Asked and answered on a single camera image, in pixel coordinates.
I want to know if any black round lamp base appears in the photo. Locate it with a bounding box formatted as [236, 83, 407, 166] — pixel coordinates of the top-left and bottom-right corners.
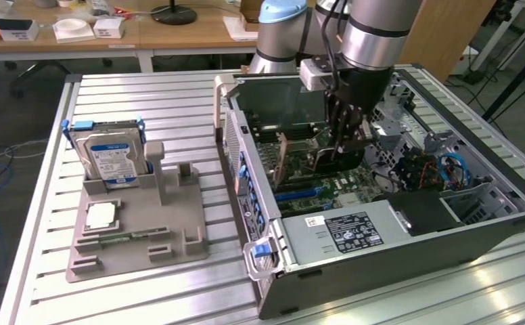
[151, 0, 200, 25]

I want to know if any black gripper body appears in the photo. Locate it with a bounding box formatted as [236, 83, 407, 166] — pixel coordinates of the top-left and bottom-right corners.
[325, 66, 396, 114]

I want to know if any open black PC case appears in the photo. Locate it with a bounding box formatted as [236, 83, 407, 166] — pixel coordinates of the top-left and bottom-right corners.
[224, 69, 525, 320]

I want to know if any wooden cabinet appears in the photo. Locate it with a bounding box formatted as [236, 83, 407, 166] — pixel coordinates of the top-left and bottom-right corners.
[392, 0, 499, 82]

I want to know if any red and black wire bundle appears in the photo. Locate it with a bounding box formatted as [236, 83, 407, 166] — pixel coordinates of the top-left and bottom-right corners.
[391, 152, 444, 192]

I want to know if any perforated metal disk bay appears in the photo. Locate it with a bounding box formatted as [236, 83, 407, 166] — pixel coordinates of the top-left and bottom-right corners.
[364, 101, 427, 167]

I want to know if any grey parts rack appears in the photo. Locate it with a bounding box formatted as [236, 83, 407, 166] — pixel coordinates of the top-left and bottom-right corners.
[65, 133, 209, 284]

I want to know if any grey power supply unit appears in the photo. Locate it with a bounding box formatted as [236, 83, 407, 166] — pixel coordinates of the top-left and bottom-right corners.
[280, 199, 412, 267]

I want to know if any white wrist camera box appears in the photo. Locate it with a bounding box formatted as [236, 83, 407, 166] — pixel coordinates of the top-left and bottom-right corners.
[299, 58, 343, 91]

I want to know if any black slanted stand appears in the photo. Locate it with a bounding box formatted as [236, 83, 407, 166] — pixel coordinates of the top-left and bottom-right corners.
[481, 30, 525, 121]

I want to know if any silver CPU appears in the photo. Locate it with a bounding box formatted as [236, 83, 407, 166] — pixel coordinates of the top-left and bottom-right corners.
[84, 202, 120, 231]

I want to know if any white square holder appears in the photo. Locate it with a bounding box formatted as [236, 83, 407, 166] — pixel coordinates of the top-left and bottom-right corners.
[52, 18, 96, 44]

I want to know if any green motherboard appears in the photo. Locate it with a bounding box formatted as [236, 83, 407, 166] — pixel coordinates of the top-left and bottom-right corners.
[247, 114, 381, 219]

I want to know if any brown cardboard box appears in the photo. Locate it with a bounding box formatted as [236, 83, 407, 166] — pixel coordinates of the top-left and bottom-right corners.
[239, 0, 264, 25]

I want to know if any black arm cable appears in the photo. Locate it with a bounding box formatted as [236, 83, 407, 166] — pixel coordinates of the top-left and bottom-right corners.
[320, 0, 352, 94]

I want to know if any green RAM stick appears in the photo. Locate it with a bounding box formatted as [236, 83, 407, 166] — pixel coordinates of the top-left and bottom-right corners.
[95, 229, 155, 243]

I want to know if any blue expansion slot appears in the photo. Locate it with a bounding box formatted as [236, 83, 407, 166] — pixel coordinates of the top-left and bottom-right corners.
[275, 188, 317, 201]

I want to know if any clear plastic case handle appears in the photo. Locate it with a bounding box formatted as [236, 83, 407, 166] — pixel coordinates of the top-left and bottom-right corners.
[241, 236, 287, 281]

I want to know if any graphics card with metal bracket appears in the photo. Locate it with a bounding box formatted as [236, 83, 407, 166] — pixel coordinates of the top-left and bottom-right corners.
[271, 131, 365, 186]

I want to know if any wooden desk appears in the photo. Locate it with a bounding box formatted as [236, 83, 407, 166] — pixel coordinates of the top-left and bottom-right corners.
[0, 0, 387, 74]

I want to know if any hard disk in blue caddy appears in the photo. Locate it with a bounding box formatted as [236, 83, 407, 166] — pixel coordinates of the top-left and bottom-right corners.
[60, 116, 149, 190]

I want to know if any plain white box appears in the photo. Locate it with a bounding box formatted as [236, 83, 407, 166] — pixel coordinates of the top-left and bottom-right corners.
[93, 17, 127, 39]

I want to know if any white paper booklet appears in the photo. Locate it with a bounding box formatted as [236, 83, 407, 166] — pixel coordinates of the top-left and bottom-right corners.
[223, 16, 260, 42]

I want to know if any blue wire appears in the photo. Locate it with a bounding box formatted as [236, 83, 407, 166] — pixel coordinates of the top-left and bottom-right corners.
[437, 152, 471, 190]

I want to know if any grey floor cable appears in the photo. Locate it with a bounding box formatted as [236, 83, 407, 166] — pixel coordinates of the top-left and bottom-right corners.
[0, 141, 47, 160]

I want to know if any white box with black lid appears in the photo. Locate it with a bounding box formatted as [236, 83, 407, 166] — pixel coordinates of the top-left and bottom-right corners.
[0, 18, 41, 42]

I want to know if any black office chair base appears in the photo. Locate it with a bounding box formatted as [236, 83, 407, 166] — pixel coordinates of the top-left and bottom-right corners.
[4, 59, 72, 99]

